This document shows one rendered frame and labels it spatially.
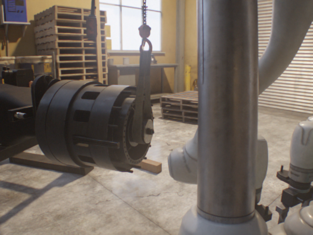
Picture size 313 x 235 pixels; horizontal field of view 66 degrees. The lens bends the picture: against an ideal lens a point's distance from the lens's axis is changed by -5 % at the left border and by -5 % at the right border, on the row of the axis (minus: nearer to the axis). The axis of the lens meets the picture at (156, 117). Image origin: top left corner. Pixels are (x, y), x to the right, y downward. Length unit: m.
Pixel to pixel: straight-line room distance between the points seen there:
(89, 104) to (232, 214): 1.10
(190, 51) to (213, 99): 7.72
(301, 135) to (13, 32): 5.55
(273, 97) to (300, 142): 5.72
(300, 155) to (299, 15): 0.54
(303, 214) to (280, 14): 0.38
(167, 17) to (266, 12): 2.91
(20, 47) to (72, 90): 4.44
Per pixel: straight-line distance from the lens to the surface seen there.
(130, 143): 1.45
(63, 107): 1.46
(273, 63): 0.59
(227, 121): 0.39
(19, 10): 5.71
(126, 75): 6.22
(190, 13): 8.23
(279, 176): 1.07
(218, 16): 0.41
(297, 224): 0.53
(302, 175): 0.99
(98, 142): 1.32
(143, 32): 1.35
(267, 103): 6.72
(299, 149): 0.96
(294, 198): 1.02
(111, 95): 1.37
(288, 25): 0.56
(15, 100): 1.95
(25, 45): 5.92
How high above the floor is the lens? 1.27
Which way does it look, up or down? 13 degrees down
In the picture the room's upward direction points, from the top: straight up
